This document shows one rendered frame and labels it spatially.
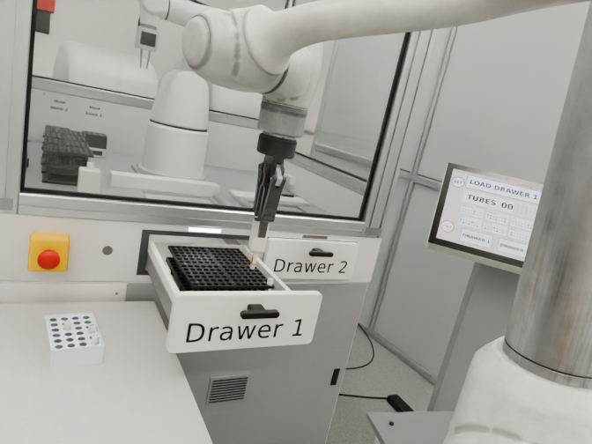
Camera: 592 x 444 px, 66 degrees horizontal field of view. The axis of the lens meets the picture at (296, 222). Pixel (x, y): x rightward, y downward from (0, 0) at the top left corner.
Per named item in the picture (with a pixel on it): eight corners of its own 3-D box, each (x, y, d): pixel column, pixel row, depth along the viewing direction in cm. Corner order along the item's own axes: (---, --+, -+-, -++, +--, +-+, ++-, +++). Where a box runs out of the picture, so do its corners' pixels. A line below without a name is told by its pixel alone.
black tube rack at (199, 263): (269, 313, 98) (274, 285, 96) (187, 315, 89) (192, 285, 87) (233, 271, 116) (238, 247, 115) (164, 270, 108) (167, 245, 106)
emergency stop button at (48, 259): (59, 270, 92) (61, 252, 91) (36, 270, 90) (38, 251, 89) (59, 265, 94) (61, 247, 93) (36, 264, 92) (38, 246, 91)
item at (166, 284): (301, 333, 93) (308, 306, 91) (175, 340, 80) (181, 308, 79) (235, 259, 126) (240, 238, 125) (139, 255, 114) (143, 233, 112)
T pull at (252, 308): (279, 318, 82) (281, 311, 82) (240, 320, 79) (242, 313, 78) (271, 309, 85) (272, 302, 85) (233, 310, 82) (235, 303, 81)
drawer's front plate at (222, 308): (311, 344, 92) (323, 294, 90) (166, 353, 78) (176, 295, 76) (307, 339, 94) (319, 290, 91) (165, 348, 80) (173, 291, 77)
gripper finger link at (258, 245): (270, 219, 92) (270, 221, 91) (263, 252, 93) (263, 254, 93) (255, 218, 91) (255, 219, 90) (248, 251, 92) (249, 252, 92)
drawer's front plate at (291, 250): (351, 279, 135) (359, 244, 132) (262, 278, 121) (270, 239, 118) (348, 277, 136) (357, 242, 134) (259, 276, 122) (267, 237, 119)
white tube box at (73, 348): (102, 363, 81) (104, 344, 81) (48, 370, 77) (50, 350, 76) (90, 329, 91) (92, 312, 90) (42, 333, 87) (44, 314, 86)
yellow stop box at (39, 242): (67, 274, 95) (70, 241, 93) (26, 273, 91) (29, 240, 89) (66, 264, 99) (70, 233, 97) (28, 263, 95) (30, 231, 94)
